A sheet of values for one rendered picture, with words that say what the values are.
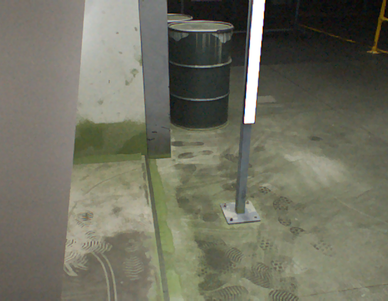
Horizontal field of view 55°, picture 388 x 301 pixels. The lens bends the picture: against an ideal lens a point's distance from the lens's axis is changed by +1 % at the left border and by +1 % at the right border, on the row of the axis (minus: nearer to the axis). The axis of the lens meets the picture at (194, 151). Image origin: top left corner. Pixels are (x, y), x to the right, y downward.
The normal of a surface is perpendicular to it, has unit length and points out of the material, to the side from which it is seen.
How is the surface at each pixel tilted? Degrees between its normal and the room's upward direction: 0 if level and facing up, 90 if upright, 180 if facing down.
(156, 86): 90
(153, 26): 90
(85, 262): 0
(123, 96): 90
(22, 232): 90
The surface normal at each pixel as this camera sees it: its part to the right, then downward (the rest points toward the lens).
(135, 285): 0.00, -0.89
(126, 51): 0.18, 0.44
